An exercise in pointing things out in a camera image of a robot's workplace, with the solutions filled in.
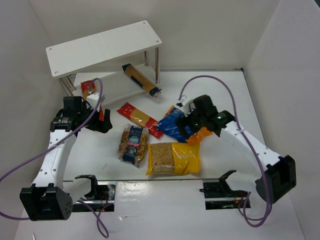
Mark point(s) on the Agnesi tricolour fusilli bag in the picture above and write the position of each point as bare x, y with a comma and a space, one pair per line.
133, 144

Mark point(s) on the brown spaghetti pack on shelf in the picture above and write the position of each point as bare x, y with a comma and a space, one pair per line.
141, 80

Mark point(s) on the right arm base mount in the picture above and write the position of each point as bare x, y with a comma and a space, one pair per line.
216, 199

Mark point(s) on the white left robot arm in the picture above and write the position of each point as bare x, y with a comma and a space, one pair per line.
47, 199

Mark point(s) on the red spaghetti pack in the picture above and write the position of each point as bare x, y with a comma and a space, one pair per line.
86, 89
141, 119

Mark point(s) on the yellow macaroni bag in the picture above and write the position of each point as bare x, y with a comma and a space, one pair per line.
173, 158

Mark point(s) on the blue orange pasta bag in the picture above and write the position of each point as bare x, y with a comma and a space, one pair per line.
168, 126

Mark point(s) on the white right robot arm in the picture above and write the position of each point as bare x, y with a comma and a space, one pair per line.
276, 174

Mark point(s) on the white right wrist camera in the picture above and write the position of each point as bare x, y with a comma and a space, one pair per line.
186, 104

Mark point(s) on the white two-tier shelf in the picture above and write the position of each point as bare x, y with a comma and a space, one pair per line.
82, 54

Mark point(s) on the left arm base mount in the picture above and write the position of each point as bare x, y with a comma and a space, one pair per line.
105, 195

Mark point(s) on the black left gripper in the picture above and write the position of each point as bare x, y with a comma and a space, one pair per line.
99, 122

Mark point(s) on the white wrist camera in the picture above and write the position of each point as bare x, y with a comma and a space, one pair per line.
94, 99
186, 104

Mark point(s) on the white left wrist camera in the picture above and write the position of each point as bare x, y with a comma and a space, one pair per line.
94, 99

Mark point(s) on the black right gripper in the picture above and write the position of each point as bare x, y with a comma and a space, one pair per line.
185, 124

